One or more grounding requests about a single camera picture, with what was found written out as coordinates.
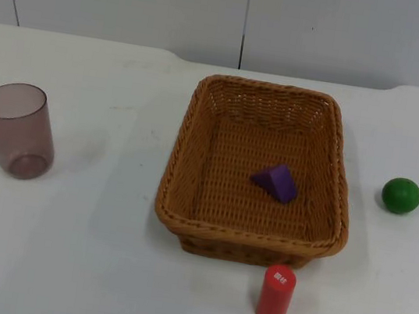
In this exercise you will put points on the brown wicker basket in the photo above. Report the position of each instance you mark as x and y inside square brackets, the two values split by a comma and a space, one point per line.
[225, 207]

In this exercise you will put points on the purple triangular block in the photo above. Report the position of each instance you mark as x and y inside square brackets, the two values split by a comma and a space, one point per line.
[278, 183]

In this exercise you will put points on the red cylinder block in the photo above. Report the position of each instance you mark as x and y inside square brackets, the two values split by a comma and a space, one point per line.
[274, 299]

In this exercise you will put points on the green ball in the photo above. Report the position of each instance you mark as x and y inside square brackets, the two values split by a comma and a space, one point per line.
[401, 195]

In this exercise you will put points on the clear purple-tinted cup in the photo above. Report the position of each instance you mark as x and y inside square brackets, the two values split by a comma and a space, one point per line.
[16, 132]

